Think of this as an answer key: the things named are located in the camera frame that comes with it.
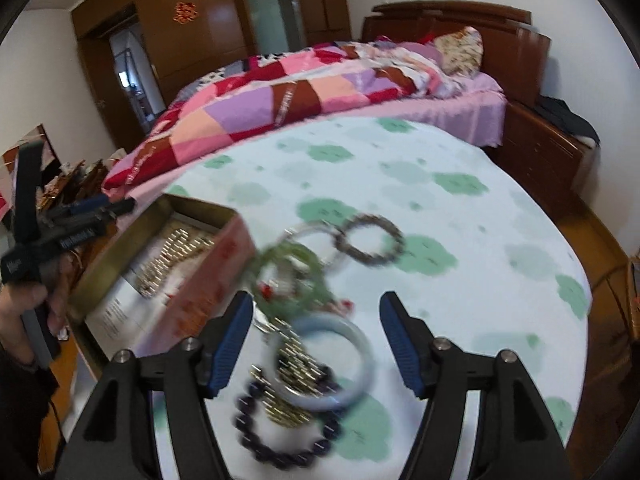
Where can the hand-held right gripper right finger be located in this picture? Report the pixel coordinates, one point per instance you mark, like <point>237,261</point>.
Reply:
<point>397,340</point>

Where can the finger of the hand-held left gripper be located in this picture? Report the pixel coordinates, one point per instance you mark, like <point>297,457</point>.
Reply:
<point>117,207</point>
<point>90,205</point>

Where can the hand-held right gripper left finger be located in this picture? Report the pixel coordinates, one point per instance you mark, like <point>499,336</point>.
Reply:
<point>232,340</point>

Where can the pale jade bangle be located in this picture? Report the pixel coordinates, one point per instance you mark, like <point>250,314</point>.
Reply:
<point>362,355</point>

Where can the pink tin box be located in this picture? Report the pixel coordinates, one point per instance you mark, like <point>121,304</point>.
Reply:
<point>210,280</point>

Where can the silver bangle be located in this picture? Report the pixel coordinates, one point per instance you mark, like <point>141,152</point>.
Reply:
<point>305,228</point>

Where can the person's left forearm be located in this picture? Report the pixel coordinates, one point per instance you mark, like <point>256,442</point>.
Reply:
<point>20,400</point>

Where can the person's left hand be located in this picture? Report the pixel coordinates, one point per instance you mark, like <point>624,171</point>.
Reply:
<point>20,320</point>

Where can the cluttered side shelf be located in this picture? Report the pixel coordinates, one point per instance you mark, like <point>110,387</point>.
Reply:
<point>75,175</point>

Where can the cloud print tablecloth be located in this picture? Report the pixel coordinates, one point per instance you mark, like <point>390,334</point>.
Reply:
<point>400,185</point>

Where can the patchwork quilt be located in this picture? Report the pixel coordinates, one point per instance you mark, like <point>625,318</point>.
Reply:
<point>250,105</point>

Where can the wooden wardrobe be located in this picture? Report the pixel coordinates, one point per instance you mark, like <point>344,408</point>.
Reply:
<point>200,45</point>

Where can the red paper decoration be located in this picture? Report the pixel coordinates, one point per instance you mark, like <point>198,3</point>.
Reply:
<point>184,12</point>

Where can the wooden nightstand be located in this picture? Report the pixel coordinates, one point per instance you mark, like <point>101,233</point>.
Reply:
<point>540,160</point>

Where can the pink bed sheet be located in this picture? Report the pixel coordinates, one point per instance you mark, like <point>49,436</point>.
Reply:
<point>465,110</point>

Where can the dark cloth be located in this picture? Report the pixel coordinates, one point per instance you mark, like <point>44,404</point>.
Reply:
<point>565,117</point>

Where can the floral pillow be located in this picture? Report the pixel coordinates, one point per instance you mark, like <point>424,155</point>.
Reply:
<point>460,50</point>

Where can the wooden headboard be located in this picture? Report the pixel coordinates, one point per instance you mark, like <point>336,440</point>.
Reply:
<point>505,45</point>

